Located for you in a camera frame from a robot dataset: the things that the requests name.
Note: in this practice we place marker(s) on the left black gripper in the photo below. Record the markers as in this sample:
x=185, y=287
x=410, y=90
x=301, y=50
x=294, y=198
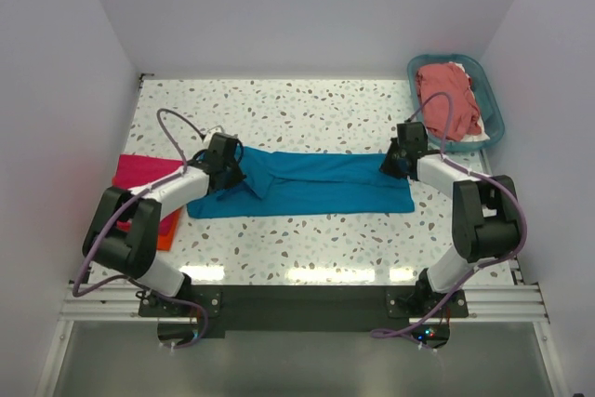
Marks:
x=237, y=178

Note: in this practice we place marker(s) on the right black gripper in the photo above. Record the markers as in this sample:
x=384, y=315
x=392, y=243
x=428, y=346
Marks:
x=386, y=166

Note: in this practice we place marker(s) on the blue t shirt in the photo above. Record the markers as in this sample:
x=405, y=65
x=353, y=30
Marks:
x=302, y=184

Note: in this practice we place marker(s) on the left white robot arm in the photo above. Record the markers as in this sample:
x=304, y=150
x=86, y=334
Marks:
x=123, y=233

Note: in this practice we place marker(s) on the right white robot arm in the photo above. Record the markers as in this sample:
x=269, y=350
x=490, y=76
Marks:
x=487, y=226

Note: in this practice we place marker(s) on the white cloth in basket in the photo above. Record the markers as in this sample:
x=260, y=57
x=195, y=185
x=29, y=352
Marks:
x=470, y=138

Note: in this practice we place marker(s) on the folded orange t shirt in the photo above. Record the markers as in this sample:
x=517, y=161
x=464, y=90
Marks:
x=167, y=226

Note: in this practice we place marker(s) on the salmon pink t shirt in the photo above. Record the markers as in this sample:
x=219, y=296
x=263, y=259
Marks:
x=454, y=106

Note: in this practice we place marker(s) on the teal plastic basket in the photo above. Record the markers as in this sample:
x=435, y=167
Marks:
x=490, y=113

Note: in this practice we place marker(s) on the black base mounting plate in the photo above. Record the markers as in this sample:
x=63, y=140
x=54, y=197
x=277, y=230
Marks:
x=212, y=311

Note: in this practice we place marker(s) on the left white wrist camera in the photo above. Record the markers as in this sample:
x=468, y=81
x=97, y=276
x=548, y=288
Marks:
x=213, y=130

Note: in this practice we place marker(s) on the aluminium frame rail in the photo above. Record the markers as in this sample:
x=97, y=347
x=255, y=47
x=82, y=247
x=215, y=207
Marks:
x=495, y=295

